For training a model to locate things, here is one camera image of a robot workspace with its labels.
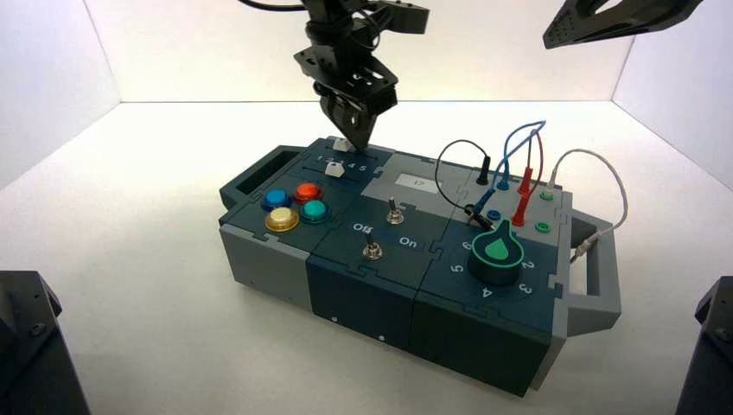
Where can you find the silver metal toggle switch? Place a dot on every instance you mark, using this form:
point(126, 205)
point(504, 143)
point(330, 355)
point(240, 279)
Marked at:
point(372, 248)
point(394, 215)

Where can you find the teal push button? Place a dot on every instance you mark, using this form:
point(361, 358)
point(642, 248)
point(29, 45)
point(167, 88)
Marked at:
point(315, 212)

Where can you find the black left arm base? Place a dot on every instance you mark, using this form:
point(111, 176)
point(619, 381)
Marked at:
point(28, 355)

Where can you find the white slider knob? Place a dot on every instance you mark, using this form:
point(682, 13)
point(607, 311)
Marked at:
point(333, 169)
point(341, 145)

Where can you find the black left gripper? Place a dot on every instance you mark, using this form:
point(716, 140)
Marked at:
point(355, 77)

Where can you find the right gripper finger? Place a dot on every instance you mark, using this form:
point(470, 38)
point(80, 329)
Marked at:
point(647, 20)
point(572, 17)

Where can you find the black green rotary knob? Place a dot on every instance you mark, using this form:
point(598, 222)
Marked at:
point(496, 258)

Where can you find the blue push button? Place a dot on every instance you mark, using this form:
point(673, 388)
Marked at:
point(276, 199)

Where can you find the red push button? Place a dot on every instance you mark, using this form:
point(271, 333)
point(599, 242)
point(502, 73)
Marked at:
point(307, 193)

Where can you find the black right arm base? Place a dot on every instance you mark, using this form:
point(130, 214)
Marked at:
point(710, 355)

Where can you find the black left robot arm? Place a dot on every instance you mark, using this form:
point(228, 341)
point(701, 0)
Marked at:
point(329, 23)

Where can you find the yellow push button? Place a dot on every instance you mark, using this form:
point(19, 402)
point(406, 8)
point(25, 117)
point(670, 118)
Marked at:
point(282, 219)

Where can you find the blue grey control box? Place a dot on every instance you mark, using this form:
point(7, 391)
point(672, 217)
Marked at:
point(366, 292)

